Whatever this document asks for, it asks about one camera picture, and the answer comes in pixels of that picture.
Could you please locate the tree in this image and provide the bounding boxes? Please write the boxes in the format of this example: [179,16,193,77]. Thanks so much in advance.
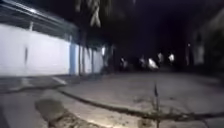
[73,0,111,76]

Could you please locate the building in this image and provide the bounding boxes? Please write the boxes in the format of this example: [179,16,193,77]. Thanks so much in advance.
[190,7,224,76]

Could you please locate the white wall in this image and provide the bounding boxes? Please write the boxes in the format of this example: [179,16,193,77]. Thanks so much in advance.
[0,0,107,78]

